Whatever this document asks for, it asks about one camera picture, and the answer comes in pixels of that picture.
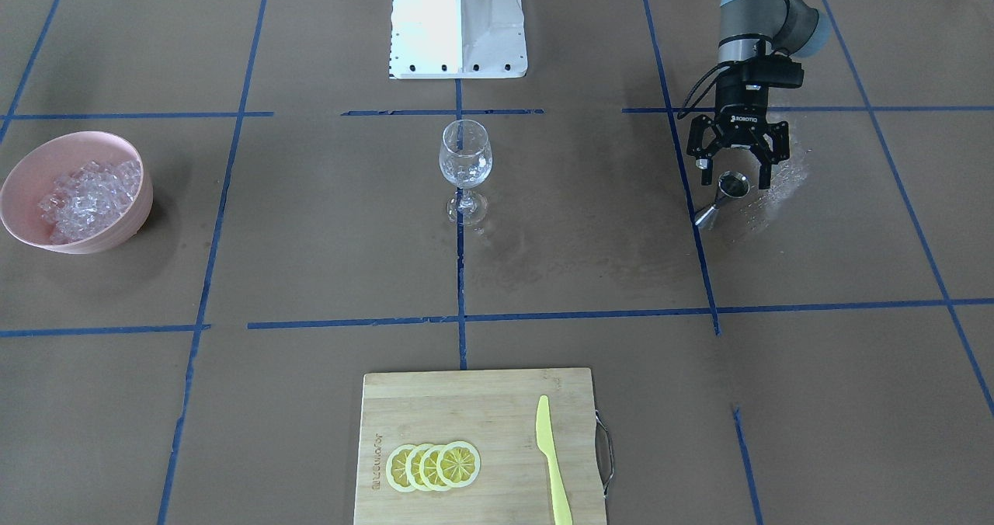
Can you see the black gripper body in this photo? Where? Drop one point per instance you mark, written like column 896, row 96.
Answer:
column 738, row 104

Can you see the bamboo cutting board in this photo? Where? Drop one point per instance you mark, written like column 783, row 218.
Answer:
column 495, row 411

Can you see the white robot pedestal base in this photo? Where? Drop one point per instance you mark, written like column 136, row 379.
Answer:
column 457, row 39

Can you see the clear ice cube pile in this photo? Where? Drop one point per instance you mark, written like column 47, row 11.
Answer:
column 86, row 201

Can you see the pink bowl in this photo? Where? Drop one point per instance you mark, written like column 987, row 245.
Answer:
column 33, row 176

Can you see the yellow plastic knife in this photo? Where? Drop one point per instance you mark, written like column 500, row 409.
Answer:
column 560, row 509

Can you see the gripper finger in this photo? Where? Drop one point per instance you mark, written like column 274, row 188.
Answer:
column 770, row 146
column 704, row 142

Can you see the steel double jigger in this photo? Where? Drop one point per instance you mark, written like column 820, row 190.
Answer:
column 731, row 186

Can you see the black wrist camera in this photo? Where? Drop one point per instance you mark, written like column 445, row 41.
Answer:
column 772, row 72

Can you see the clear wine glass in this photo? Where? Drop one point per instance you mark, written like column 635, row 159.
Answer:
column 465, row 160

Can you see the lemon slice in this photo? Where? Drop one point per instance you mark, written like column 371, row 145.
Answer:
column 397, row 469
column 458, row 464
column 413, row 466
column 429, row 471

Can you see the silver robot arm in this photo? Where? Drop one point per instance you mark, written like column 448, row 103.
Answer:
column 760, row 47

